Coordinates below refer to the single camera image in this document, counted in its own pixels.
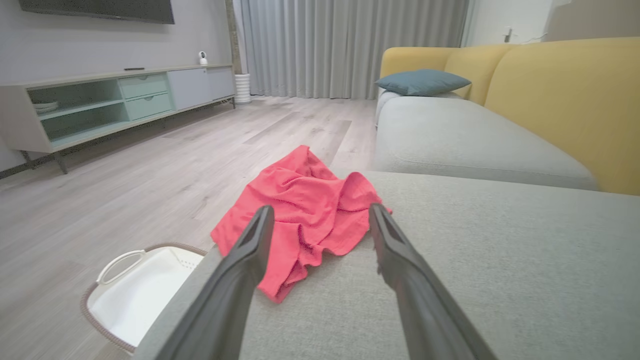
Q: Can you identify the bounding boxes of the grey pleated curtain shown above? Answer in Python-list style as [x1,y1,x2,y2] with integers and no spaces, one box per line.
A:
[234,0,471,100]

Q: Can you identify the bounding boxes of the grey sofa ottoman cushion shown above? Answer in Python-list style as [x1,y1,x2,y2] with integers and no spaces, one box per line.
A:
[131,170,640,360]

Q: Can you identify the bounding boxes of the white cylindrical air purifier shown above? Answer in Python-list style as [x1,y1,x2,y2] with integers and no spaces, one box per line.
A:
[234,73,252,105]

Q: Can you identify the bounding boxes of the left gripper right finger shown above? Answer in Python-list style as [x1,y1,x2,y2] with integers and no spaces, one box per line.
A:
[369,203,497,360]

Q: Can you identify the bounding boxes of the white laundry basket brown rim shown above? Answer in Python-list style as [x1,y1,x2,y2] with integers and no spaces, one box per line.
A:
[81,242,208,355]

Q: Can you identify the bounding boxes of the red shirt white sleeves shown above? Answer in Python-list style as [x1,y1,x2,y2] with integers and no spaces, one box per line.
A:
[210,145,393,304]

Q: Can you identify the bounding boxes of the yellow sofa back cushion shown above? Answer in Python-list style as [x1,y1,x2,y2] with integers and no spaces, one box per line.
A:
[484,36,640,196]
[444,44,518,107]
[380,46,458,101]

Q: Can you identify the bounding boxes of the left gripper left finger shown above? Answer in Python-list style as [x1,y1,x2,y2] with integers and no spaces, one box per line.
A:
[156,205,276,360]

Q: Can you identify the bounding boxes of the grey mint tv cabinet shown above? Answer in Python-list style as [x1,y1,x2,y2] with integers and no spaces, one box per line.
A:
[0,63,237,175]

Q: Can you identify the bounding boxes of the grey sofa seat cushion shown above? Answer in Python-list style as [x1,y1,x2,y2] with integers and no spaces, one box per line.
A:
[372,90,601,192]

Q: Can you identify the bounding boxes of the black wall television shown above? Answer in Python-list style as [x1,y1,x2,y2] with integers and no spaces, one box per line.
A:
[19,0,176,25]

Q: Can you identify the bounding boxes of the blue throw pillow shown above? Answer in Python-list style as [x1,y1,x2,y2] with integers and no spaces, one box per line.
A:
[375,69,472,97]

